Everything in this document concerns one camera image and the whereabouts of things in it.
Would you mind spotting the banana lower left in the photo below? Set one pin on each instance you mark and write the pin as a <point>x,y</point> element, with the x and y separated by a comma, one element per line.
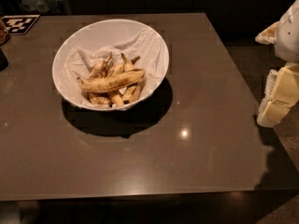
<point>98,99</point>

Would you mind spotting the banana upper left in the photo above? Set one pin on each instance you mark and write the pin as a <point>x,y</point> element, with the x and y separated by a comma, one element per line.
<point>100,69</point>

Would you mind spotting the white bowl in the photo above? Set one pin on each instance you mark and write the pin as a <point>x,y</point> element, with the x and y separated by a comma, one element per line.
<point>110,39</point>

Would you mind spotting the banana upper right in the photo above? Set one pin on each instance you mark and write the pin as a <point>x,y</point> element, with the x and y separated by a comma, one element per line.
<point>126,65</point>

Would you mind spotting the black white fiducial marker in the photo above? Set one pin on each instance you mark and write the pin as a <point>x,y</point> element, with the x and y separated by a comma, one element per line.
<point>19,24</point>

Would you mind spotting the banana lower right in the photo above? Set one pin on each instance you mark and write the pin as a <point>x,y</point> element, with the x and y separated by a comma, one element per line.
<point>132,93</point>

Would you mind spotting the white paper liner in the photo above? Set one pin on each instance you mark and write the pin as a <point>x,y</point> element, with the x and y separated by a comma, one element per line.
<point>147,44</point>

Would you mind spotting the banana lower middle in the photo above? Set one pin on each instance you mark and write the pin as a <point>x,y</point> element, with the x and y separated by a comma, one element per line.
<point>116,98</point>

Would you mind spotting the large top banana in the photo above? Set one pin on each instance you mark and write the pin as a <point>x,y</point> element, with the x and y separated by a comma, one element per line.
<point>112,83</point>

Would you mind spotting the brown object left edge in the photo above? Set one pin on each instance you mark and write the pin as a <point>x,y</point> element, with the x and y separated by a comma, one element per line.
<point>4,35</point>

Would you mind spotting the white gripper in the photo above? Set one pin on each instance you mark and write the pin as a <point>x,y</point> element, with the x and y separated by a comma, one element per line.
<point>288,36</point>

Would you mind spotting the dark object left edge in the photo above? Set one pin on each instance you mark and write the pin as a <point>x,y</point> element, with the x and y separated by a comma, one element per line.
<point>3,61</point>

